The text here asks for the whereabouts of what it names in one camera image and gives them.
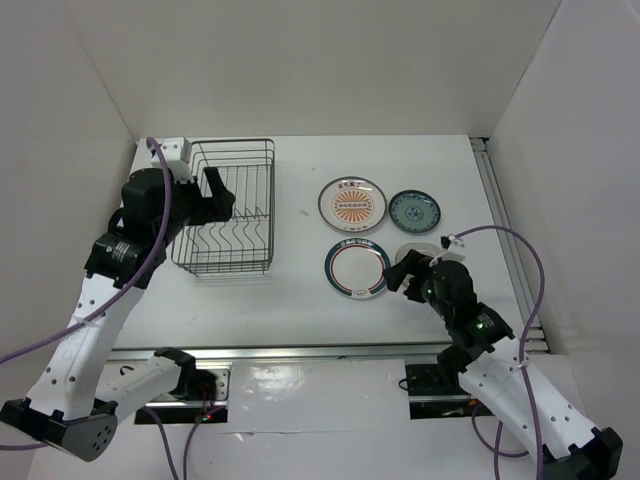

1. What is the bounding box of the green red rimmed plate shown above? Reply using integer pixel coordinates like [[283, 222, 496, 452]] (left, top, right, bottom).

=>
[[324, 237, 391, 300]]

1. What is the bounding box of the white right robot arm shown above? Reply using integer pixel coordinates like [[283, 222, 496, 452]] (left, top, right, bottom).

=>
[[383, 250, 623, 479]]

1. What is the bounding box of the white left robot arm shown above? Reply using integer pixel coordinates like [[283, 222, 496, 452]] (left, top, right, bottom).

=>
[[1, 167, 235, 462]]

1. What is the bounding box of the small beige speckled dish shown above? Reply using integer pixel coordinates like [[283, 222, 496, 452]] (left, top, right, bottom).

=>
[[394, 242, 442, 263]]

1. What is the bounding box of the small blue patterned plate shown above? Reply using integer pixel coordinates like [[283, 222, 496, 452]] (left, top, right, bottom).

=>
[[388, 190, 442, 234]]

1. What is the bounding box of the orange sunburst plate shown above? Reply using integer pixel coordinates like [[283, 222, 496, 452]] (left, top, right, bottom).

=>
[[317, 176, 387, 234]]

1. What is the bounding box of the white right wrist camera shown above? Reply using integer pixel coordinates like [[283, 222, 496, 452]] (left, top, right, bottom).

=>
[[429, 235, 466, 267]]

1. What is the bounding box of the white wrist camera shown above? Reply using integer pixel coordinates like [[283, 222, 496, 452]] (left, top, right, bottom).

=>
[[429, 235, 466, 267], [160, 137, 194, 184]]

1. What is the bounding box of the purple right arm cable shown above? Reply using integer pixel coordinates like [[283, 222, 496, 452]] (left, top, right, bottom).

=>
[[447, 224, 546, 480]]

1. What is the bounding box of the metal wire dish rack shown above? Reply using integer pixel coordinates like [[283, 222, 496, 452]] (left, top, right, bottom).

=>
[[171, 138, 276, 278]]

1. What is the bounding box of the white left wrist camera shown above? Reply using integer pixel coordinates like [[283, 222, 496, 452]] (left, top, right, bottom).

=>
[[160, 137, 194, 184]]

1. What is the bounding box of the aluminium front rail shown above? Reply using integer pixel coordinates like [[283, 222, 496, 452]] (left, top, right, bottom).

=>
[[107, 341, 451, 365]]

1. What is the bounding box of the aluminium side rail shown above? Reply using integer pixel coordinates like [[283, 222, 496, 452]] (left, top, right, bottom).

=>
[[469, 137, 551, 355]]

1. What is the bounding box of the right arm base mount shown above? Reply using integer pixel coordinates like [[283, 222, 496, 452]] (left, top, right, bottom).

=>
[[398, 364, 491, 420]]

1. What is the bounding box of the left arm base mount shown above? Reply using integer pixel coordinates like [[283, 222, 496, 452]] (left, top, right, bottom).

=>
[[134, 364, 231, 426]]

